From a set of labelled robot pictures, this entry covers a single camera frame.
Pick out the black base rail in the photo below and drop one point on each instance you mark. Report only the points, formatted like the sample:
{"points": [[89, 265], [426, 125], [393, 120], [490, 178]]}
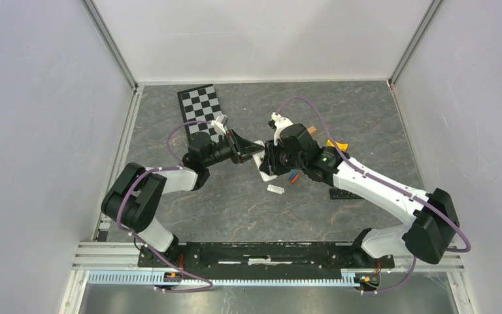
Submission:
{"points": [[272, 260]]}

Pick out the blue battery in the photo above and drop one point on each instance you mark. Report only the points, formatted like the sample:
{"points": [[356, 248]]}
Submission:
{"points": [[293, 174]]}

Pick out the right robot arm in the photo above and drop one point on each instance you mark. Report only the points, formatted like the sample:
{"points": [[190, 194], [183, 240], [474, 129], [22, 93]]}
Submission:
{"points": [[428, 219]]}

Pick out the brown wooden block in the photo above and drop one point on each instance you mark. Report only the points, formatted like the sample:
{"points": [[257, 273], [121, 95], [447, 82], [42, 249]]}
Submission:
{"points": [[312, 130]]}

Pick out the yellow arch block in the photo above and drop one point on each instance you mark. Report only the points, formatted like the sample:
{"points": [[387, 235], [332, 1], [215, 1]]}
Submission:
{"points": [[341, 146]]}

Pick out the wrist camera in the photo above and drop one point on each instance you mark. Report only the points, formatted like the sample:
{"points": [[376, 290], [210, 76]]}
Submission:
{"points": [[278, 123], [219, 124]]}

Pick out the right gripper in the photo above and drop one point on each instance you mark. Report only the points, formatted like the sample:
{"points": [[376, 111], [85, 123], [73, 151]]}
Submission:
{"points": [[270, 164]]}

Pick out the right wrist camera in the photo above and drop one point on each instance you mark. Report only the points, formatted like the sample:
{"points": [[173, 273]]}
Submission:
{"points": [[278, 123]]}

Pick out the checkered chess board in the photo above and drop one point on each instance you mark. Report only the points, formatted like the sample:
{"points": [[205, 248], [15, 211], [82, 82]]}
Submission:
{"points": [[200, 103]]}

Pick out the white battery cover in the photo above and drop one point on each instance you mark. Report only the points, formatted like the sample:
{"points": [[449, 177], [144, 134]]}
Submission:
{"points": [[275, 189]]}

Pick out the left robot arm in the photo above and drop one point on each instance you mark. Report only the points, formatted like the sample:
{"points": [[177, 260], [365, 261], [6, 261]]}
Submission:
{"points": [[133, 199]]}

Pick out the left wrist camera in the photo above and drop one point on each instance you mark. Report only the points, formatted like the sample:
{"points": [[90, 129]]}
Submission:
{"points": [[219, 124]]}

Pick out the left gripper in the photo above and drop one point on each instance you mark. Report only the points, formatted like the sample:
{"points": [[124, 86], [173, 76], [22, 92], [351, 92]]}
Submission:
{"points": [[242, 149]]}

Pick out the black remote control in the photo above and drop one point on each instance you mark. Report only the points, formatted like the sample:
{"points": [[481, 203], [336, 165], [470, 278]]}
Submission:
{"points": [[339, 194]]}

